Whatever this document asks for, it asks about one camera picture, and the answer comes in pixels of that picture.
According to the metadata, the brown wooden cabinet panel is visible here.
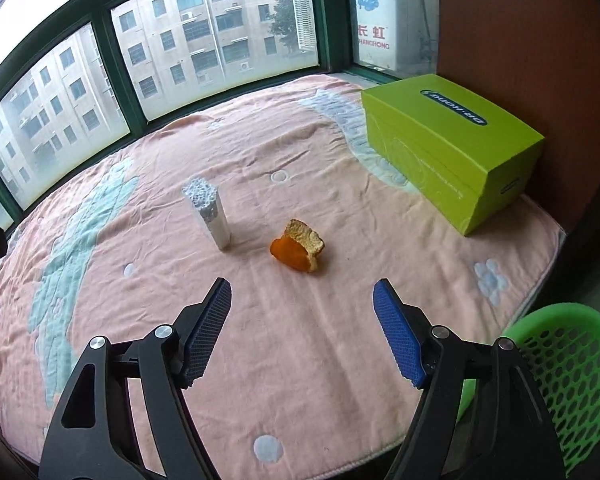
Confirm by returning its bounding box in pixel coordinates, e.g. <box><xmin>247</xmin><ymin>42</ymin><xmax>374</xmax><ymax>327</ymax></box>
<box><xmin>438</xmin><ymin>0</ymin><xmax>600</xmax><ymax>230</ymax></box>

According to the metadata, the green perforated waste basket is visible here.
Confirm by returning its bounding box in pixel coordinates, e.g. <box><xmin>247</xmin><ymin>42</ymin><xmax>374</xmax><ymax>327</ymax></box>
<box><xmin>467</xmin><ymin>304</ymin><xmax>600</xmax><ymax>479</ymax></box>

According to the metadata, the green window frame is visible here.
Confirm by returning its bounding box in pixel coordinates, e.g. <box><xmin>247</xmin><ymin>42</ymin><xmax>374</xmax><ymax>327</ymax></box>
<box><xmin>0</xmin><ymin>0</ymin><xmax>406</xmax><ymax>233</ymax></box>

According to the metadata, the lime green cardboard box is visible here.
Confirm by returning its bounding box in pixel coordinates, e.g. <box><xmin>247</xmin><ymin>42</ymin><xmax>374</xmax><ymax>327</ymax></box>
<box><xmin>361</xmin><ymin>74</ymin><xmax>544</xmax><ymax>235</ymax></box>

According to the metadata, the white foam block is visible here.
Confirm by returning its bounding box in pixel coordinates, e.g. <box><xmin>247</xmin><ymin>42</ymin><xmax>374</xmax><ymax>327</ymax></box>
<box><xmin>182</xmin><ymin>178</ymin><xmax>230</xmax><ymax>250</ymax></box>

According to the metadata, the pink quilted blanket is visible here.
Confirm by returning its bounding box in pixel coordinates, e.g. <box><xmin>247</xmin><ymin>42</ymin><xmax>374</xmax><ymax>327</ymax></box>
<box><xmin>0</xmin><ymin>76</ymin><xmax>564</xmax><ymax>479</ymax></box>

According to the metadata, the orange peel piece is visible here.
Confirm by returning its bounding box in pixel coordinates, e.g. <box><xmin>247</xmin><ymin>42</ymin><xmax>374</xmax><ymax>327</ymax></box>
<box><xmin>270</xmin><ymin>219</ymin><xmax>325</xmax><ymax>273</ymax></box>

